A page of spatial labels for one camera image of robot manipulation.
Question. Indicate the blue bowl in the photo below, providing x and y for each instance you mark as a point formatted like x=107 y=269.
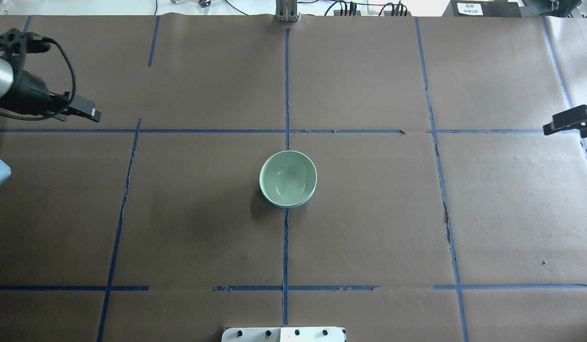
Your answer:
x=287 y=197

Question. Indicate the aluminium frame post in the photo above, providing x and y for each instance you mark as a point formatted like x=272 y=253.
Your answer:
x=286 y=10

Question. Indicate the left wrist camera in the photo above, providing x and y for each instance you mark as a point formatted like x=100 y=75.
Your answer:
x=15 y=45

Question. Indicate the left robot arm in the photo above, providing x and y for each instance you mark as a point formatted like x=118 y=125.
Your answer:
x=7 y=74

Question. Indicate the black power box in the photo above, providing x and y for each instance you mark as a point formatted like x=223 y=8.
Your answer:
x=482 y=8

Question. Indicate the green bowl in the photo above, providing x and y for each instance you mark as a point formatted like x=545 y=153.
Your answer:
x=288 y=168

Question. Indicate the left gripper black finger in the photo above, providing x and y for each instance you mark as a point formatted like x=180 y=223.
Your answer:
x=81 y=107

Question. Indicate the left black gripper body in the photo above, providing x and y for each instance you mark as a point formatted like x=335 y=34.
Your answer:
x=31 y=92

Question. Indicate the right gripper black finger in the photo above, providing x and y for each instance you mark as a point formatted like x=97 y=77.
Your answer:
x=572 y=119

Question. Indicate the white mounting pillar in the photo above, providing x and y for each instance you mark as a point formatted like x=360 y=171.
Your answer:
x=285 y=334

